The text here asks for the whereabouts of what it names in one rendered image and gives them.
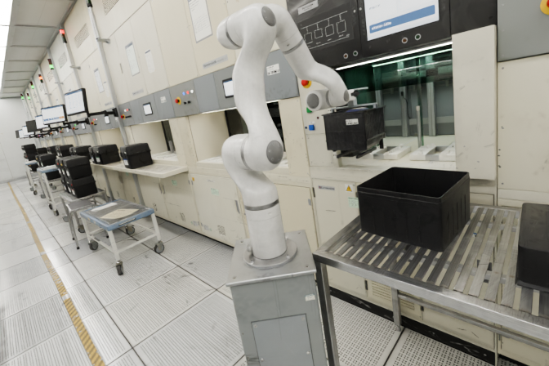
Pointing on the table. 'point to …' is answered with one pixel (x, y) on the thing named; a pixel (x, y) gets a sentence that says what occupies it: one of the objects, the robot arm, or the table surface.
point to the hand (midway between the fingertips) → (351, 94)
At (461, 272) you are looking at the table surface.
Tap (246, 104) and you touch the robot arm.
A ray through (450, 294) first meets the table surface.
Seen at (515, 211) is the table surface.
